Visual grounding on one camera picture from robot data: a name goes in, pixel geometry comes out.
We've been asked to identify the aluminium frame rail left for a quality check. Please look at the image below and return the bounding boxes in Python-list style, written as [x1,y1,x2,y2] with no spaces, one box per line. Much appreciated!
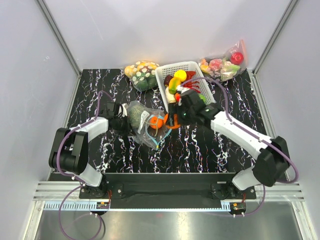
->
[22,0,82,240]

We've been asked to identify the yellow fake pear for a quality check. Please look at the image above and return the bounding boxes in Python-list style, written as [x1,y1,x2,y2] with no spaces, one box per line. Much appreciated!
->
[174,69,187,82]

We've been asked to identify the white perforated plastic basket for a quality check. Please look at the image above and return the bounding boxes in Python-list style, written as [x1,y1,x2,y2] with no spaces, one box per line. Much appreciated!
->
[155,61,216,113]

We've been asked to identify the red fake apple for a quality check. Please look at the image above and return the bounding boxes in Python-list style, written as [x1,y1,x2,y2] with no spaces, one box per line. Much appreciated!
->
[229,52,244,66]

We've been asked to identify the red fake lobster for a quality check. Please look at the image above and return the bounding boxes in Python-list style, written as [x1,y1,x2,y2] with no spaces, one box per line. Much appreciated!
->
[183,71,200,93]

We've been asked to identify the pink-dotted clear food bag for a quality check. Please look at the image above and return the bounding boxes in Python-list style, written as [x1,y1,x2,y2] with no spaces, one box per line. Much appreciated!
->
[197,39,248,82]

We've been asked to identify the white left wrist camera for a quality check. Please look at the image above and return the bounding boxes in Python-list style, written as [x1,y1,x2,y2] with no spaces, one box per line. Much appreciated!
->
[117,103,129,118]

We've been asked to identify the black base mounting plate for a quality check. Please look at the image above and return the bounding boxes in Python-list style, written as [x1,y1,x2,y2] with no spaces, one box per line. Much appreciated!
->
[78,173,258,207]

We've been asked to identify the orange fake tomato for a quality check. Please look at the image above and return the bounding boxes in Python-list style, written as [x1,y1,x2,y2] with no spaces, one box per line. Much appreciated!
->
[149,116,164,130]

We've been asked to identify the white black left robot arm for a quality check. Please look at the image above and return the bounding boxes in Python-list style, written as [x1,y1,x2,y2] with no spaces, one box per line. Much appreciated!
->
[48,102,132,198]

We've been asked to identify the clear blue-zip food bag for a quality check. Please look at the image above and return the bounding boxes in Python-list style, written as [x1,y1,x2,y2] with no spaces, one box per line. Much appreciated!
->
[128,101,172,150]

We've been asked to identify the aluminium frame rail right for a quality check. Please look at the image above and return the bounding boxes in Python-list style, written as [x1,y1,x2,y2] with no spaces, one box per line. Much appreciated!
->
[253,0,320,235]

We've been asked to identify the aluminium frame rail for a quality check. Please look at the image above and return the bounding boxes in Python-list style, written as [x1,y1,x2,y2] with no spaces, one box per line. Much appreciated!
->
[253,0,320,235]
[22,0,82,240]

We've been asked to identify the dark brown fake passionfruit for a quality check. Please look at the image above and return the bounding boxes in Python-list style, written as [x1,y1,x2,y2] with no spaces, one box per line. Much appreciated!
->
[163,75,173,87]

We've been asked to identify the white slotted cable duct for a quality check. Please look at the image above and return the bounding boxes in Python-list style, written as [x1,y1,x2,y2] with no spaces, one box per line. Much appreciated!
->
[43,200,231,212]

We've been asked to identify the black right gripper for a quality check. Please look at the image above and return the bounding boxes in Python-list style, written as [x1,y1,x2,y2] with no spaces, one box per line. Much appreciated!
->
[166,102,196,127]

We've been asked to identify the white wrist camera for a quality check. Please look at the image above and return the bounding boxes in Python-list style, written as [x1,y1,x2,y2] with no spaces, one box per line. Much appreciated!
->
[176,85,191,97]
[117,103,129,118]

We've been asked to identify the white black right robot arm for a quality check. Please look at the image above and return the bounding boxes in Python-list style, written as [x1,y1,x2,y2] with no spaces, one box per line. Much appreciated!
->
[165,89,290,199]

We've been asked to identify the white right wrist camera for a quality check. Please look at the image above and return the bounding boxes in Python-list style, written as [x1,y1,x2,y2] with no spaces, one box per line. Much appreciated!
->
[176,85,191,97]

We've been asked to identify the white-dotted clear food bag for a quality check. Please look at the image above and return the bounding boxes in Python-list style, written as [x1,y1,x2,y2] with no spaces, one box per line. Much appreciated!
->
[124,61,160,92]

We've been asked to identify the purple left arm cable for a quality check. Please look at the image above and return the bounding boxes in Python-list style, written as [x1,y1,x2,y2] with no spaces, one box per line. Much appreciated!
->
[57,91,117,240]

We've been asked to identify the green netted fake melon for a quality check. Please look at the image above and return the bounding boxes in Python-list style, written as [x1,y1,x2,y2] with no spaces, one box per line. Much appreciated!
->
[127,103,145,129]

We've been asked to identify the green fake custard apple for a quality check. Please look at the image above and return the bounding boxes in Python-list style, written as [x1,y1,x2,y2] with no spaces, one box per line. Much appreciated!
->
[198,94,206,104]

